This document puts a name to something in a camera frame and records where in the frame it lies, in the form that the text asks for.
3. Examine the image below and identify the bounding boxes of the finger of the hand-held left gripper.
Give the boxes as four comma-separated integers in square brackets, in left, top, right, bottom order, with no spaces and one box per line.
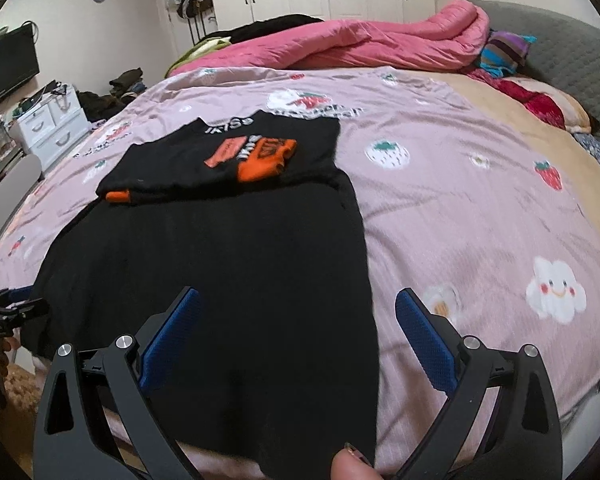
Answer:
[9,297,49,322]
[0,287,32,308]

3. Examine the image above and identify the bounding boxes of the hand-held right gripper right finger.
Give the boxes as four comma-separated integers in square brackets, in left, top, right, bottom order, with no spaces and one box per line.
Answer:
[395,287,563,480]

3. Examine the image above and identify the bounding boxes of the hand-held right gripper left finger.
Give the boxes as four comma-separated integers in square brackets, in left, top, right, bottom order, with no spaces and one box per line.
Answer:
[32,286,203,480]

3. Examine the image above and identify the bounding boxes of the black sweater with orange cuffs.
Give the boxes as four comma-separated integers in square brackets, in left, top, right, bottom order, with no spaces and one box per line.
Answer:
[22,110,381,478]

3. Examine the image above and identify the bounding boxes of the pile of dark clothes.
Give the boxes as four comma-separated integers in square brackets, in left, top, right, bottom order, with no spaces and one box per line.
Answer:
[77,67,146,121]

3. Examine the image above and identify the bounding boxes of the person's left hand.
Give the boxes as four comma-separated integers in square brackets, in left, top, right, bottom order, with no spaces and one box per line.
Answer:
[0,335,22,377]

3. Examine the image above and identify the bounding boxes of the person's right hand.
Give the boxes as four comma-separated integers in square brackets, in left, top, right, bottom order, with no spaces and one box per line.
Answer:
[330,442,381,480]

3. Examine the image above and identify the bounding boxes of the pink strawberry printed quilt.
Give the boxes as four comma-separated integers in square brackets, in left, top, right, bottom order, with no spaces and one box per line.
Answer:
[0,66,600,480]

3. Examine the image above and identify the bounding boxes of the white drawer chest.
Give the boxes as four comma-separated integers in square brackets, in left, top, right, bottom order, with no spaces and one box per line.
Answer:
[10,85,90,171]

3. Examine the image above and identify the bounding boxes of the beige blanket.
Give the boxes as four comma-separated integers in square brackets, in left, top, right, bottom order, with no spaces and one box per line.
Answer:
[450,72,600,241]

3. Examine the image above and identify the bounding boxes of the black television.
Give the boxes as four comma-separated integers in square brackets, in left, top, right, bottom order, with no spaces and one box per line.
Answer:
[0,27,41,116]

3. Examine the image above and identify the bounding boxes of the red cloth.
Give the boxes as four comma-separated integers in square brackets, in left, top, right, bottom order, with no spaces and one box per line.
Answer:
[467,67,566,131]

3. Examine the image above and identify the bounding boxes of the green blanket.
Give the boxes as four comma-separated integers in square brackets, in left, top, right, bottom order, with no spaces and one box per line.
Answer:
[167,36,233,73]

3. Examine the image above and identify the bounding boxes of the striped pillow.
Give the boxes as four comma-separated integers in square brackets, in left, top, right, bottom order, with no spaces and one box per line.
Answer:
[480,31,537,78]

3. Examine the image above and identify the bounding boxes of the pink comforter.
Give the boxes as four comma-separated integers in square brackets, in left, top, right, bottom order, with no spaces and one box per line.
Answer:
[170,0,491,78]

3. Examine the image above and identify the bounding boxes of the white door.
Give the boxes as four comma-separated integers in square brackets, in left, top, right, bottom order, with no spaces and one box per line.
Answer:
[155,0,218,78]

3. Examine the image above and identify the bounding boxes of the grey quilted headboard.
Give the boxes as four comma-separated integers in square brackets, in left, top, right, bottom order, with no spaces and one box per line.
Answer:
[457,0,600,136]

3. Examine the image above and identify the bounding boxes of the black garment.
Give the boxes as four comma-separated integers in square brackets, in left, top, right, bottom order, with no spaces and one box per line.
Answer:
[205,14,326,43]

